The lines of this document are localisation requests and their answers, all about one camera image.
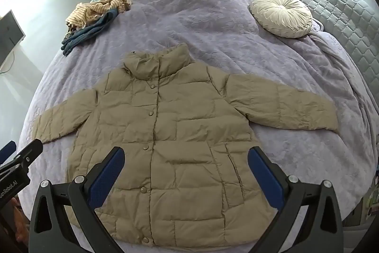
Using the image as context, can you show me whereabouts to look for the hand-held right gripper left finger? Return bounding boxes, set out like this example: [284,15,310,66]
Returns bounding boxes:
[28,146,126,253]

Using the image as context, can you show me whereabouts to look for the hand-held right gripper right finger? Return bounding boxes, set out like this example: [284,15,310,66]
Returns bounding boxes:
[248,146,345,253]

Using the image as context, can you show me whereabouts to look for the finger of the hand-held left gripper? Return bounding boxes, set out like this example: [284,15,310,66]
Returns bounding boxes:
[0,139,44,173]
[0,140,17,164]

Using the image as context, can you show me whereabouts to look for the khaki puffer jacket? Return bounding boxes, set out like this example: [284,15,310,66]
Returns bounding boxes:
[31,43,339,246]

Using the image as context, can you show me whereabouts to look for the brown patterned cloth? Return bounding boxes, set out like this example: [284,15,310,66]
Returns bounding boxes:
[66,22,78,38]

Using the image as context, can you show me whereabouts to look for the blue denim jeans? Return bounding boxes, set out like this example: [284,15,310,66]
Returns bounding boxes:
[61,8,119,56]

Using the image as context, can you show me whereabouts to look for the beige striped garment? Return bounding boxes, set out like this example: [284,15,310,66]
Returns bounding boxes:
[65,0,132,30]

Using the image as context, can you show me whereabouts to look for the round cream pleated cushion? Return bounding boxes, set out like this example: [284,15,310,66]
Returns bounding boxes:
[250,0,313,38]

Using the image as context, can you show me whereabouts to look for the purple embossed blanket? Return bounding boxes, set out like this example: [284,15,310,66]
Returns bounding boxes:
[16,0,379,253]

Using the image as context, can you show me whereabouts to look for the grey quilted headboard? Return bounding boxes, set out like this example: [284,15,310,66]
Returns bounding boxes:
[271,0,379,105]

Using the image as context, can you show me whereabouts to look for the wall-mounted television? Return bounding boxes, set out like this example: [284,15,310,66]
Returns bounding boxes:
[0,10,27,70]

